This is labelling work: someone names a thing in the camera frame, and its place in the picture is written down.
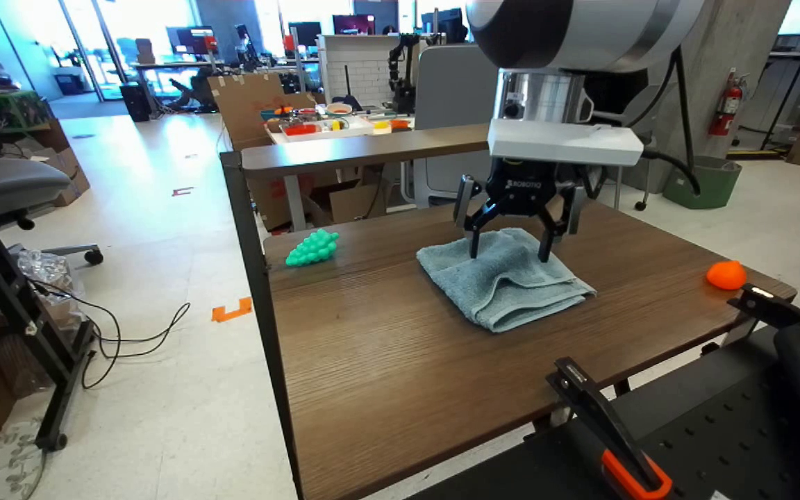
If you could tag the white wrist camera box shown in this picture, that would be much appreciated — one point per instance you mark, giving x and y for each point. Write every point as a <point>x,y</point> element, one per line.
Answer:
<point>557,143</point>

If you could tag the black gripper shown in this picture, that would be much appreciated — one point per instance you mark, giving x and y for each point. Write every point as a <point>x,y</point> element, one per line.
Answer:
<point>529,183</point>

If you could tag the black tripod stand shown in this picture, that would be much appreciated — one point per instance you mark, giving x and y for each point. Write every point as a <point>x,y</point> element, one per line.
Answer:
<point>11,294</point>

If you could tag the light blue cloth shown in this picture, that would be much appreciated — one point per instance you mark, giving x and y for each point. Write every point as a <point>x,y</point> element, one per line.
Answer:
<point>512,286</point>

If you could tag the computer monitor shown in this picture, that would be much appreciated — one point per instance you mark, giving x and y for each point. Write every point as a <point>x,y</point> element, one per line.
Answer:
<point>193,40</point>
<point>353,24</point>

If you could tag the crumpled clear plastic bag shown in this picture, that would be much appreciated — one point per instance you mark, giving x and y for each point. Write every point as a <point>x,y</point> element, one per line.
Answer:
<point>43,267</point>

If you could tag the black perforated mounting board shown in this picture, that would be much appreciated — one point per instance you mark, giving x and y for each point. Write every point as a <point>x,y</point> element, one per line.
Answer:
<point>722,433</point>

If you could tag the red fire extinguisher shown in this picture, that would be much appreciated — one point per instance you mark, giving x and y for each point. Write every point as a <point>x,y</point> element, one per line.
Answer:
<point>725,106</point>

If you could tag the brown cardboard sheet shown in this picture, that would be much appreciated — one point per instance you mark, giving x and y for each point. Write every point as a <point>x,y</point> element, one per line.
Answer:
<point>248,106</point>

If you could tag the tray of colourful items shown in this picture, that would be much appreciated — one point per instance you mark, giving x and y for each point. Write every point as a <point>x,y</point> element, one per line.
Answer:
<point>326,124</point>

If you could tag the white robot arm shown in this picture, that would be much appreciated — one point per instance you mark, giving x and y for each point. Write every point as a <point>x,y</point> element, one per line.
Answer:
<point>583,31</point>

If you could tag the grey office chair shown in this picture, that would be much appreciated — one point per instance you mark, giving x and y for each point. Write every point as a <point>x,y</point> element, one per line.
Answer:
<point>5,182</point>

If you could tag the open cardboard box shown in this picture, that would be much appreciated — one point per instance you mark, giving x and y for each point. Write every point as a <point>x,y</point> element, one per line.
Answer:
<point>353,200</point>

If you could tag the long wooden side table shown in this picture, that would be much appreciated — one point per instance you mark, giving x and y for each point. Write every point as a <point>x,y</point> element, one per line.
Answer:
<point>362,147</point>

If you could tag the green bumpy toy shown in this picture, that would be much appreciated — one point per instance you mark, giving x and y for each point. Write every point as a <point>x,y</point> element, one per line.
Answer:
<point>312,251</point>

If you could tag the black background robot arm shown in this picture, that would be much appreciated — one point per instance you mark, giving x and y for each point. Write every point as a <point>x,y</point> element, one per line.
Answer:
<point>404,69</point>

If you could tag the orange toy carrot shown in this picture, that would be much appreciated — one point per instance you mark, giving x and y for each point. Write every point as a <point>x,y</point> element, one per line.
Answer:
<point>725,276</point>

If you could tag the green basket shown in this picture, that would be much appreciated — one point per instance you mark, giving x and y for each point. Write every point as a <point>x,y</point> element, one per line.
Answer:
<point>707,183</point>

